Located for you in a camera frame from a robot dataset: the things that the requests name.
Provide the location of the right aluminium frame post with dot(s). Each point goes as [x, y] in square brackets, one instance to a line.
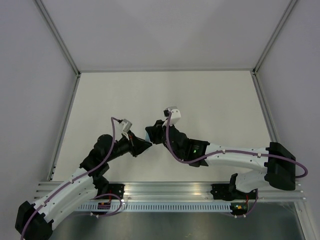
[276, 32]

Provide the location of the light blue eraser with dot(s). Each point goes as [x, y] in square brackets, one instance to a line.
[147, 138]

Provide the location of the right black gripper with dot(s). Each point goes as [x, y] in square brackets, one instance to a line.
[155, 131]

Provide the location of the white slotted cable duct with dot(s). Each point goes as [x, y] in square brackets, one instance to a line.
[148, 207]

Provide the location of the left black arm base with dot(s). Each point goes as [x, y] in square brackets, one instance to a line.
[107, 190]

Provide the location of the left aluminium frame post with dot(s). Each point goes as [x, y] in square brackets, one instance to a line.
[56, 35]

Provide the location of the aluminium mounting rail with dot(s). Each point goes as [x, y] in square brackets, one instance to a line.
[195, 192]

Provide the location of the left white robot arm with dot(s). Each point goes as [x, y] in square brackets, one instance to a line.
[37, 220]

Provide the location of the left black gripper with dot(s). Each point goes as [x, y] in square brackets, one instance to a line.
[137, 146]

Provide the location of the aluminium frame post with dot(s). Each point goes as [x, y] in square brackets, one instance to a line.
[56, 35]
[276, 32]

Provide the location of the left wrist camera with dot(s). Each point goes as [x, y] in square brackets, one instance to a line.
[125, 126]

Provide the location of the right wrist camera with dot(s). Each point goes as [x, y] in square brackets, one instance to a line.
[173, 113]

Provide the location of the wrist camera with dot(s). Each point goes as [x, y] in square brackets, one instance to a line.
[125, 126]
[173, 113]

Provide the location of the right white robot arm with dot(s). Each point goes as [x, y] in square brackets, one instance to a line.
[267, 166]

